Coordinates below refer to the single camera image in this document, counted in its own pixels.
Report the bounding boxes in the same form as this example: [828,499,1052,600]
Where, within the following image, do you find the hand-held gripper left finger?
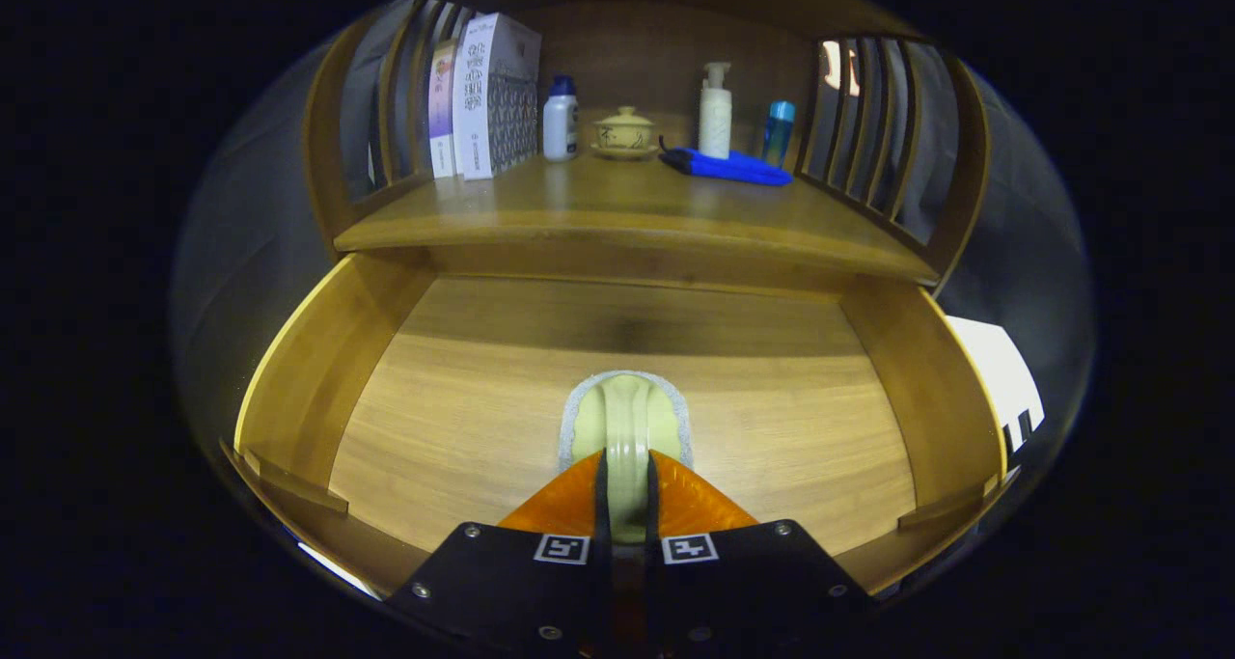
[386,450,611,659]

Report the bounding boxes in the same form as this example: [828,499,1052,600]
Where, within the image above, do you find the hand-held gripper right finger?
[646,450,874,659]

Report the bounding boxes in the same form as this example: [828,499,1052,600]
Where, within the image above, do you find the wooden drawer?
[220,249,1024,597]

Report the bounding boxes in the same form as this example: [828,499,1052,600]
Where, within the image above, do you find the pale green scrubbing brush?
[558,370,696,544]

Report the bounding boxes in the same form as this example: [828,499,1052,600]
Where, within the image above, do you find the white drawer unit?
[944,315,1046,457]

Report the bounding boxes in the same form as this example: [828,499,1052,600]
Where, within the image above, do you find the wooden countertop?
[333,152,942,284]

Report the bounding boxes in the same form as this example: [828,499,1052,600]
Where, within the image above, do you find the wooden cabinet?
[304,0,993,288]

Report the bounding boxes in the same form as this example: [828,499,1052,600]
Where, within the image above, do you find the blue folded cloth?
[659,138,794,187]

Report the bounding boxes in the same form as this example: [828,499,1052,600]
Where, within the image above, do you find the black backdrop cloth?
[172,0,1098,467]

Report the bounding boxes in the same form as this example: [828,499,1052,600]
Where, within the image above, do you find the clear blue bottle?
[762,100,797,168]

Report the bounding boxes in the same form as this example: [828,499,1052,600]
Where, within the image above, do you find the white bottle blue cap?
[542,74,580,163]

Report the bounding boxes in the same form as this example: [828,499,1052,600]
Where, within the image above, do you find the yellow lidded tea cup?
[590,106,660,161]

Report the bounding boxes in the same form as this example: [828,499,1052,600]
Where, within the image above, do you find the white pump bottle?
[698,62,733,160]

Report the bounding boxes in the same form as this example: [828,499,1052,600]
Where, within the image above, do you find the purple pink book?
[428,40,459,179]

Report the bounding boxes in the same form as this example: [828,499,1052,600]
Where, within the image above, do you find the white patterned book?
[452,13,543,180]

